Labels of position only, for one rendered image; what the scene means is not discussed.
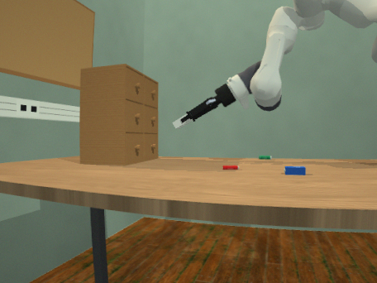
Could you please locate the brown wooden chest of drawers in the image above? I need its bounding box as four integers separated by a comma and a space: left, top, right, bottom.
79, 64, 159, 165

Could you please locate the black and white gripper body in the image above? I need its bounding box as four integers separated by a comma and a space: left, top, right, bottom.
208, 84, 236, 108

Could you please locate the blue rectangular block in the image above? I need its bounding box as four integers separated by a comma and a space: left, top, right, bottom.
284, 166, 306, 175

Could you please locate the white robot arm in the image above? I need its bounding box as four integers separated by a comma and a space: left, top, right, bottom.
227, 0, 377, 111

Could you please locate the brown wooden drawer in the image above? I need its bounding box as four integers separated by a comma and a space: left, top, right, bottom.
126, 100, 144, 131
145, 106, 158, 132
126, 68, 144, 103
126, 133, 144, 163
145, 134, 158, 160
145, 78, 158, 107

